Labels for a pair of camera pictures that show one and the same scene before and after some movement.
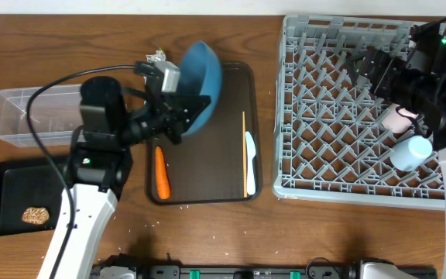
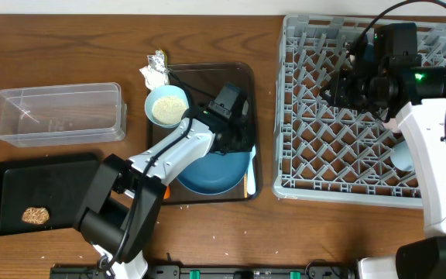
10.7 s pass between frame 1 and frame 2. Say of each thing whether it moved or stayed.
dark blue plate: moved
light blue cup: stayed
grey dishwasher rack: stayed
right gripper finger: moved
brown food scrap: stayed
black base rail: stayed
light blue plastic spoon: stayed
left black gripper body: moved
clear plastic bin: stayed
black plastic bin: stayed
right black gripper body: moved
